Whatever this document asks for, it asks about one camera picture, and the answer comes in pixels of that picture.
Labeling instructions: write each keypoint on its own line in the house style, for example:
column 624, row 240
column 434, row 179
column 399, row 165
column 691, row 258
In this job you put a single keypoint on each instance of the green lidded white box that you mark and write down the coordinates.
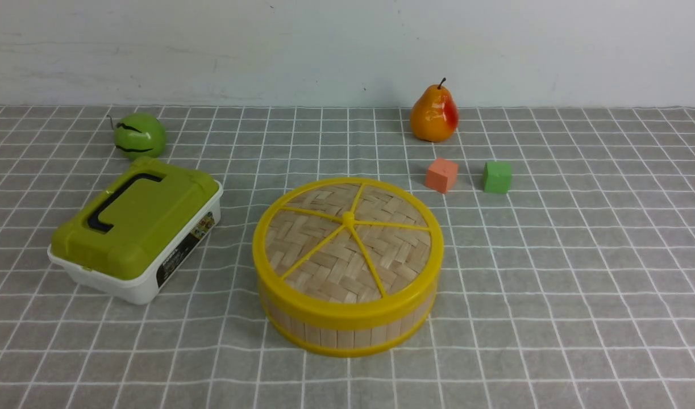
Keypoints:
column 135, row 234

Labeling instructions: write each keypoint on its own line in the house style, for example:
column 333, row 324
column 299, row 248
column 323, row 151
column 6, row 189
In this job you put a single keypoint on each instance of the yellow woven steamer lid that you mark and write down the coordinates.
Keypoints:
column 348, row 254

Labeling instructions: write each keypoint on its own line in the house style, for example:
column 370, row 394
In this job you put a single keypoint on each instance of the green toy apple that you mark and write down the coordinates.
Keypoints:
column 139, row 134

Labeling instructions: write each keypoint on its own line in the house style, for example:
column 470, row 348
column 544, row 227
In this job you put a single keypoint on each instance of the orange cube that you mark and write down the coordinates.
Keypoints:
column 441, row 175

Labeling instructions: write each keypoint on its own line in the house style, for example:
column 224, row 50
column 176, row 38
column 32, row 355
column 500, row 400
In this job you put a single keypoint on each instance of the grey checked tablecloth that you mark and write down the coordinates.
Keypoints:
column 574, row 289

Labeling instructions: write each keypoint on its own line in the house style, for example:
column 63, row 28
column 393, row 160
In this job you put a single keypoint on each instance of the yellow bamboo steamer basket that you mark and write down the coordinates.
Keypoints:
column 366, row 339

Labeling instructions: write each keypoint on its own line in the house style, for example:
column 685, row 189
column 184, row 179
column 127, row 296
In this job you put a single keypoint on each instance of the orange toy pear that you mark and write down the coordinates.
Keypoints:
column 434, row 116

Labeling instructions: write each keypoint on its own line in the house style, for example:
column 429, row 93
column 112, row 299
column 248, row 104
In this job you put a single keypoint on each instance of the green cube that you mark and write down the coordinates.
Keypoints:
column 497, row 177

